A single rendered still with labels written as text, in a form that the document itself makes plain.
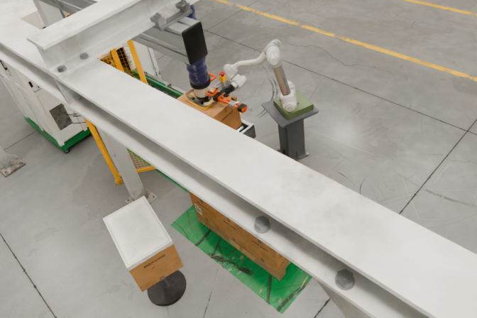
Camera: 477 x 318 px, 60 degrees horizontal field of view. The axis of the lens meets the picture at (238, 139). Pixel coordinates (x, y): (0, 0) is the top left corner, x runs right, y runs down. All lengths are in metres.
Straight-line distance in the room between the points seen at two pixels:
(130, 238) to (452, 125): 4.20
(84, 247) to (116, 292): 0.76
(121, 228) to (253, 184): 3.01
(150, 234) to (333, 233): 2.96
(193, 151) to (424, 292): 0.47
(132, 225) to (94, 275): 1.30
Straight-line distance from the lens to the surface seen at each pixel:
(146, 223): 3.65
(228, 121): 4.58
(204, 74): 4.36
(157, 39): 1.43
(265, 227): 0.80
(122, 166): 4.75
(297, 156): 5.22
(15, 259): 5.49
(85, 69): 1.22
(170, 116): 0.93
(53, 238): 5.41
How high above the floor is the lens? 3.78
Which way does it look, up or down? 42 degrees down
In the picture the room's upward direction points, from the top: 11 degrees counter-clockwise
